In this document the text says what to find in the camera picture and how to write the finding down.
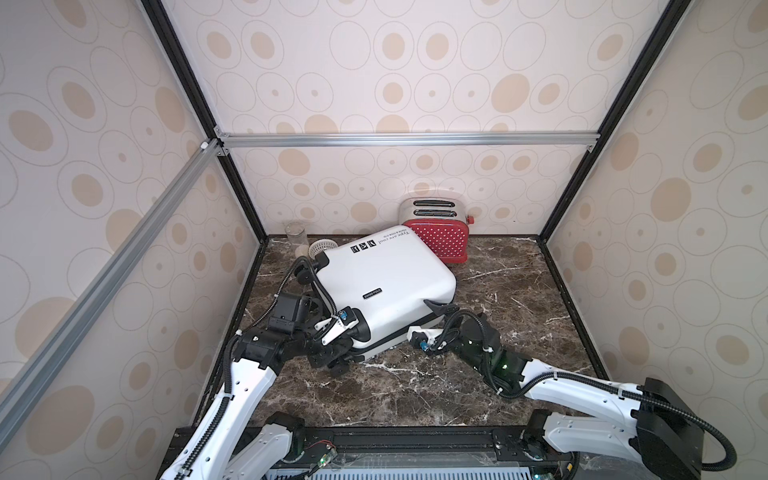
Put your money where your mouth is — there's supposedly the white hard-shell suitcase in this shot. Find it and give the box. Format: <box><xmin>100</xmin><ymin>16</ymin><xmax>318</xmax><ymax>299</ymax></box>
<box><xmin>290</xmin><ymin>225</ymin><xmax>456</xmax><ymax>375</ymax></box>

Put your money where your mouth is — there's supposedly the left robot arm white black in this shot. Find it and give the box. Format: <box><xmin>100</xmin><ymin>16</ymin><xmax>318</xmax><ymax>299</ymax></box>
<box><xmin>161</xmin><ymin>257</ymin><xmax>362</xmax><ymax>479</ymax></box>

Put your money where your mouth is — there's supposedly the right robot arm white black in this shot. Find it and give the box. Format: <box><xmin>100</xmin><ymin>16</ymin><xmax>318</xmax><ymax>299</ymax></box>
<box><xmin>408</xmin><ymin>303</ymin><xmax>738</xmax><ymax>479</ymax></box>

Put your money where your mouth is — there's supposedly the red and silver toaster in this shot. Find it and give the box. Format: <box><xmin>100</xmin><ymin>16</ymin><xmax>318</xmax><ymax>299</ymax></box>
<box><xmin>398</xmin><ymin>197</ymin><xmax>474</xmax><ymax>264</ymax></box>

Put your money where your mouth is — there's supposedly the white perforated strainer bowl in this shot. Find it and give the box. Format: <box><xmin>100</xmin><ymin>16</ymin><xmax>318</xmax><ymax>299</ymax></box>
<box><xmin>308</xmin><ymin>239</ymin><xmax>338</xmax><ymax>259</ymax></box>

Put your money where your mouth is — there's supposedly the clear glass jar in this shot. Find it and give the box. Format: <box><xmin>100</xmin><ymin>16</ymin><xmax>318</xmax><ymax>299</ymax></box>
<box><xmin>285</xmin><ymin>221</ymin><xmax>309</xmax><ymax>258</ymax></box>

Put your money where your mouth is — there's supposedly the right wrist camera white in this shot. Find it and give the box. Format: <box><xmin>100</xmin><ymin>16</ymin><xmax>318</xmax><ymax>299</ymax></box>
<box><xmin>407</xmin><ymin>326</ymin><xmax>446</xmax><ymax>354</ymax></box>

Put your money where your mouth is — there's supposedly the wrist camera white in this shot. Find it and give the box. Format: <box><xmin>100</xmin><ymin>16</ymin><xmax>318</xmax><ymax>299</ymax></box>
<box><xmin>407</xmin><ymin>326</ymin><xmax>446</xmax><ymax>354</ymax></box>
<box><xmin>320</xmin><ymin>307</ymin><xmax>359</xmax><ymax>345</ymax></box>

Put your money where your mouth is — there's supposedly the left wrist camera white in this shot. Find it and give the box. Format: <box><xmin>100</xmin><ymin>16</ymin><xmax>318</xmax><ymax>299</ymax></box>
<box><xmin>320</xmin><ymin>307</ymin><xmax>359</xmax><ymax>345</ymax></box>

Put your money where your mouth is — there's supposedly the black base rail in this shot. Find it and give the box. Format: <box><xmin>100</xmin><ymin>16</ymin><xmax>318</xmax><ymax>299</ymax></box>
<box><xmin>155</xmin><ymin>423</ymin><xmax>661</xmax><ymax>480</ymax></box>

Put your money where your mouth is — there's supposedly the horizontal aluminium frame bar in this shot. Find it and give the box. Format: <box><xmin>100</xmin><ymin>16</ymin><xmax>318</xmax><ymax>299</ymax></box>
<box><xmin>220</xmin><ymin>131</ymin><xmax>600</xmax><ymax>150</ymax></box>

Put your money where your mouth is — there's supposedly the diagonal aluminium frame bar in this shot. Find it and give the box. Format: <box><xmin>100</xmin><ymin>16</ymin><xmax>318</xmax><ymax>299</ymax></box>
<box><xmin>1</xmin><ymin>139</ymin><xmax>223</xmax><ymax>449</ymax></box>

